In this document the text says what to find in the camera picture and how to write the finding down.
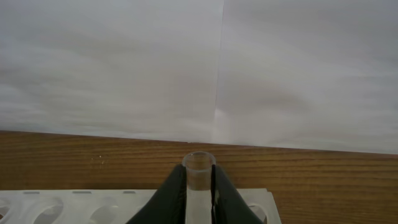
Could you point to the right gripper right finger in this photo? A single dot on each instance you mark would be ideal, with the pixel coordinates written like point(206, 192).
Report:
point(230, 202)

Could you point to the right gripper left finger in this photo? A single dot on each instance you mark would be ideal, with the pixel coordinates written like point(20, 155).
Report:
point(168, 199)

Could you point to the clear test tube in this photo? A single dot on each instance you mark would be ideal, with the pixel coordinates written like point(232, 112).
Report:
point(199, 177)

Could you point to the white test tube rack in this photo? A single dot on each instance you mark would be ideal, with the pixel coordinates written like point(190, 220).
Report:
point(77, 208)

